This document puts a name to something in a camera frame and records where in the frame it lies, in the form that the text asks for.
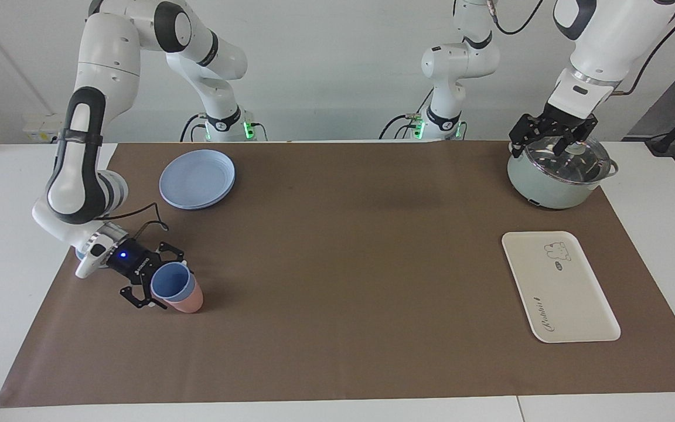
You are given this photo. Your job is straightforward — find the black arm base cables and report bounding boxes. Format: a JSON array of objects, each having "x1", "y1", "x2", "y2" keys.
[
  {"x1": 380, "y1": 111, "x2": 426, "y2": 140},
  {"x1": 180, "y1": 114, "x2": 204, "y2": 142}
]

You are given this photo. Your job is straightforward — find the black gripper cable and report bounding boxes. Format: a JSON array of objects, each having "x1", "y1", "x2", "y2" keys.
[
  {"x1": 93, "y1": 202, "x2": 169, "y2": 242},
  {"x1": 487, "y1": 0, "x2": 675, "y2": 94}
]

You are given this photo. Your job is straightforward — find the white power strip box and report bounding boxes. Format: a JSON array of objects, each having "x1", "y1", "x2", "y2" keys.
[{"x1": 23, "y1": 113, "x2": 64, "y2": 143}]

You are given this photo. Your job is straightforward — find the black left arm base cables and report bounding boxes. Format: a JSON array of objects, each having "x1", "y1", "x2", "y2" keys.
[{"x1": 380, "y1": 111, "x2": 426, "y2": 140}]

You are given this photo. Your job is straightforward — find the glass pot lid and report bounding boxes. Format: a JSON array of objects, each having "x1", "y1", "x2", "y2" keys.
[{"x1": 522, "y1": 136, "x2": 612, "y2": 186}]

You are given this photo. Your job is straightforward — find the brown paper table mat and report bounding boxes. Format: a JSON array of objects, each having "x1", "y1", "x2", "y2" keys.
[{"x1": 0, "y1": 141, "x2": 675, "y2": 408}]

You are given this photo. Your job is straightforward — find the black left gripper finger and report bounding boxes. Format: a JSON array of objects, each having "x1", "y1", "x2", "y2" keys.
[
  {"x1": 509, "y1": 114, "x2": 542, "y2": 159},
  {"x1": 553, "y1": 117, "x2": 599, "y2": 158}
]

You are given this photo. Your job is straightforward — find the mint green electric pot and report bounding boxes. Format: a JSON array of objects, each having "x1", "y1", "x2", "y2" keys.
[{"x1": 507, "y1": 141, "x2": 619, "y2": 210}]

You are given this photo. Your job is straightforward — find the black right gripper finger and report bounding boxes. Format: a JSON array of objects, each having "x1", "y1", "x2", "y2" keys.
[
  {"x1": 158, "y1": 241, "x2": 187, "y2": 263},
  {"x1": 120, "y1": 284, "x2": 159, "y2": 310}
]

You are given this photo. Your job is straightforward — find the black right arm base cables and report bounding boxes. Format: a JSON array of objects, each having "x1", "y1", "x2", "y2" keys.
[{"x1": 180, "y1": 114, "x2": 204, "y2": 142}]

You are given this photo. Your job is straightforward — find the pale blue plate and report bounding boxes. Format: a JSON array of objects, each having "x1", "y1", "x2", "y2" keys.
[{"x1": 159, "y1": 149, "x2": 236, "y2": 210}]

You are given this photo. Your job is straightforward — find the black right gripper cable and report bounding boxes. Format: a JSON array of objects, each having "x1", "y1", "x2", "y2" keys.
[{"x1": 93, "y1": 202, "x2": 169, "y2": 242}]

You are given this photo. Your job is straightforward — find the cream tray with rabbit print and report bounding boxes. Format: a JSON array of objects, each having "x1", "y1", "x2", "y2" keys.
[{"x1": 502, "y1": 231, "x2": 621, "y2": 343}]

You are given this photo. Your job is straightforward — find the blue plastic cup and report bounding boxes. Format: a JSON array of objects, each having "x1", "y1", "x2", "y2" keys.
[{"x1": 151, "y1": 262, "x2": 196, "y2": 303}]

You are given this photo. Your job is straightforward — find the pink plastic cup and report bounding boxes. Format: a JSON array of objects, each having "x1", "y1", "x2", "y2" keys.
[{"x1": 161, "y1": 280, "x2": 204, "y2": 314}]

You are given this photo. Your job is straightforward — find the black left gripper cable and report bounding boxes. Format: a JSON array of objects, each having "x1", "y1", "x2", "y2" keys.
[{"x1": 487, "y1": 0, "x2": 675, "y2": 94}]

